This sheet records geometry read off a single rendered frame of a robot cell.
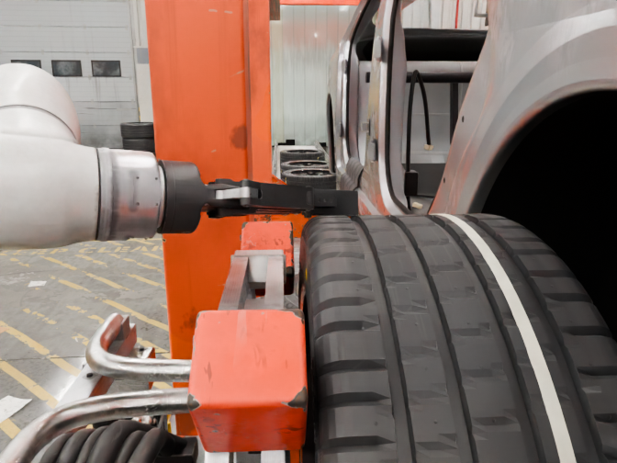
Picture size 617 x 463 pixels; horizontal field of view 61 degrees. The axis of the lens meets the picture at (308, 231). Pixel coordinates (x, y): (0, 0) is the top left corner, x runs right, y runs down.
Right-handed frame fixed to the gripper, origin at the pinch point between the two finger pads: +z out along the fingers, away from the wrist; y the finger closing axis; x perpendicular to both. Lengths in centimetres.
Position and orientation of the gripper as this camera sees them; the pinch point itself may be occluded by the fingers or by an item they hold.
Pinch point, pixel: (330, 202)
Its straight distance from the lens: 62.6
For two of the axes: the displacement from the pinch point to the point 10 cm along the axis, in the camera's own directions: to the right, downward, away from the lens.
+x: -0.2, -10.0, 0.5
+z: 8.9, 0.0, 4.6
